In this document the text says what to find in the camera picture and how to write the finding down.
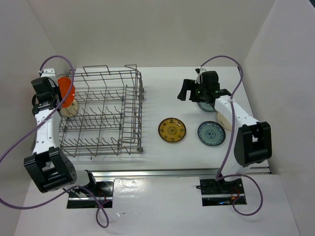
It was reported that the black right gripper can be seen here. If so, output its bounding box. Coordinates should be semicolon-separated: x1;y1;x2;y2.
177;79;208;103

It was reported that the orange plastic plate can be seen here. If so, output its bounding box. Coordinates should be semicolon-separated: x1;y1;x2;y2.
58;77;75;108

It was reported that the blue patterned plate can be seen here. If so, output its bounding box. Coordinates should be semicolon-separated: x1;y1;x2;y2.
197;102;216;113
197;121;226;147

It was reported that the cream plate with characters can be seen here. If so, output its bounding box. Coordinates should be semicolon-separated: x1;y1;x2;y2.
60;99;79;118

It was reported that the yellow patterned plate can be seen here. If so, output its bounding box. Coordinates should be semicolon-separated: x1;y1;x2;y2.
158;118;187;144

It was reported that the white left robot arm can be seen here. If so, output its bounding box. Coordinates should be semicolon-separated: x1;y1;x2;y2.
24;76;98;197

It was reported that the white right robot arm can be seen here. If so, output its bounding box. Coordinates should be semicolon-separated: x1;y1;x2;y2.
177;71;272;193

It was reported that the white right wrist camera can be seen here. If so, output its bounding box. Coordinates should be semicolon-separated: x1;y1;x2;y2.
195;67;204;84

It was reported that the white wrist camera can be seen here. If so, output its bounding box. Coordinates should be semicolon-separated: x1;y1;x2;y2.
195;67;204;84
39;68;57;81

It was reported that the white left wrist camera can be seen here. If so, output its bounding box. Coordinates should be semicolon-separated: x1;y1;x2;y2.
39;68;57;81

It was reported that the grey wire dish rack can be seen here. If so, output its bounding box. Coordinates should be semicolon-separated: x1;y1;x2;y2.
59;64;144;162

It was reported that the aluminium rail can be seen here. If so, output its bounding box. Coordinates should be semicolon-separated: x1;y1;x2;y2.
91;168;271;179

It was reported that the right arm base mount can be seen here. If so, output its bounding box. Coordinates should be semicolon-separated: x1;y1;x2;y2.
195;178;247;207

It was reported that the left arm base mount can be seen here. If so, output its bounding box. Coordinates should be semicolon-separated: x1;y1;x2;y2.
66;180;114;209

